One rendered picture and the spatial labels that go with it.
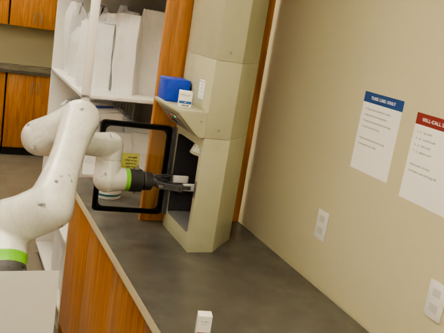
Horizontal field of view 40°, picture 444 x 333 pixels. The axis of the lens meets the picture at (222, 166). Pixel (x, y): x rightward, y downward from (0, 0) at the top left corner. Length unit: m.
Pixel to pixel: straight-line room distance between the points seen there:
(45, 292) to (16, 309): 0.08
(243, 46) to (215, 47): 0.11
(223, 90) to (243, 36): 0.21
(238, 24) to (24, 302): 1.27
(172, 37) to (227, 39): 0.38
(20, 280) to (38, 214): 0.17
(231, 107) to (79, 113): 0.67
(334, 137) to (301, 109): 0.27
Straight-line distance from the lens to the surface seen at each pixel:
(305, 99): 2.57
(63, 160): 1.80
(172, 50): 2.66
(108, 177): 2.42
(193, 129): 2.35
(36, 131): 2.06
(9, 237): 1.75
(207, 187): 2.43
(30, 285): 1.66
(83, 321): 3.04
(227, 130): 2.40
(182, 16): 2.66
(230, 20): 2.34
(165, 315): 2.00
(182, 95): 2.41
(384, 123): 2.15
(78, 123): 1.93
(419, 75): 2.05
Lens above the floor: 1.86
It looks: 13 degrees down
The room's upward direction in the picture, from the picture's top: 9 degrees clockwise
